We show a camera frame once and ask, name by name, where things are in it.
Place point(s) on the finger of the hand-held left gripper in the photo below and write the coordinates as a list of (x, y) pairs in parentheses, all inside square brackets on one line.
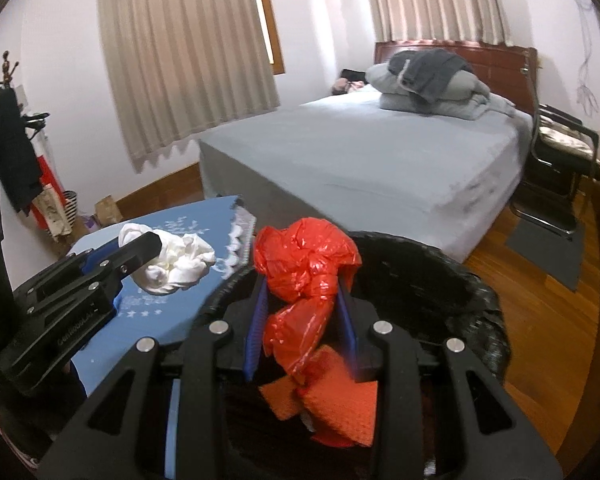
[(100, 256), (140, 252)]

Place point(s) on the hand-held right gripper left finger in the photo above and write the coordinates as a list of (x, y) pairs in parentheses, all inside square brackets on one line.
[(255, 330)]

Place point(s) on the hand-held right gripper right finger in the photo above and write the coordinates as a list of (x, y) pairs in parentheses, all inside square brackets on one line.
[(347, 325)]

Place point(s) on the white tissue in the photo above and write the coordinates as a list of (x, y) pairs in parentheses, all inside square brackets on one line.
[(180, 255)]

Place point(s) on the orange foam net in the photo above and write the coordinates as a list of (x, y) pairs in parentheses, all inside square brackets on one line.
[(280, 400)]

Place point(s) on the orange knitted cloth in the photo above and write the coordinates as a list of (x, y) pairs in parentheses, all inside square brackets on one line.
[(340, 400)]

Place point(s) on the red plastic bag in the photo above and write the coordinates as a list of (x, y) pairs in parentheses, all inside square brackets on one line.
[(300, 260)]

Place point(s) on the black lined trash bin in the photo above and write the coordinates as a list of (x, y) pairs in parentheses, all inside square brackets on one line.
[(430, 285)]

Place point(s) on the cardboard box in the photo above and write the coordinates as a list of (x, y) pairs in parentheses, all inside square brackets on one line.
[(72, 237)]

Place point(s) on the brown paper bag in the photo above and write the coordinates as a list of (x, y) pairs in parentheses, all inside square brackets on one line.
[(107, 210)]

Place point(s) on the striped bag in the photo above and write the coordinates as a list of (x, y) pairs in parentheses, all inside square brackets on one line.
[(70, 205)]

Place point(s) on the beige tote bag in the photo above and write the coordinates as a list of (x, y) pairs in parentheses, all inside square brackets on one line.
[(52, 210)]

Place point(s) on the blue printed tablecloth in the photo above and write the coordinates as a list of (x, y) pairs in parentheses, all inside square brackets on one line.
[(150, 320)]

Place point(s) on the black coat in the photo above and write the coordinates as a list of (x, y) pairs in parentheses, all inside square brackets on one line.
[(12, 155)]

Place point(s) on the bed with grey sheet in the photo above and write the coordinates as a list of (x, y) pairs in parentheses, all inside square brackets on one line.
[(355, 160)]

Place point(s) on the wide beige curtain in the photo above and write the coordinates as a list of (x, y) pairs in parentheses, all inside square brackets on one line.
[(180, 60)]

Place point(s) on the dark grey floor mat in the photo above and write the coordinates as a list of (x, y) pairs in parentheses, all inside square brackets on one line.
[(545, 255)]

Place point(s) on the wooden coat rack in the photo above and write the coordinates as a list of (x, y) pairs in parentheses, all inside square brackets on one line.
[(7, 67)]

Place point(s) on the black metal chair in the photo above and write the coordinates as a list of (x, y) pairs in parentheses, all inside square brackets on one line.
[(545, 180)]

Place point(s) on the folded light grey duvet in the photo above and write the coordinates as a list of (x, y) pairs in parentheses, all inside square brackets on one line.
[(380, 77)]

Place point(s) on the dark grey garment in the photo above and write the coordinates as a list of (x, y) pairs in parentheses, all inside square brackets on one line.
[(430, 70)]

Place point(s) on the pale seat cushion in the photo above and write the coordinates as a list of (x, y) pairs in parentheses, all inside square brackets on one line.
[(565, 140)]

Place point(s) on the wooden headboard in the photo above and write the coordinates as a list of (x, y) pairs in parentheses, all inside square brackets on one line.
[(505, 70)]

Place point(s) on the narrow beige curtain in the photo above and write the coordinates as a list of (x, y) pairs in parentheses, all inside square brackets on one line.
[(430, 0)]

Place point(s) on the wooden window frame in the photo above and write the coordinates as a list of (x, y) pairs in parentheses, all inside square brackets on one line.
[(270, 20)]

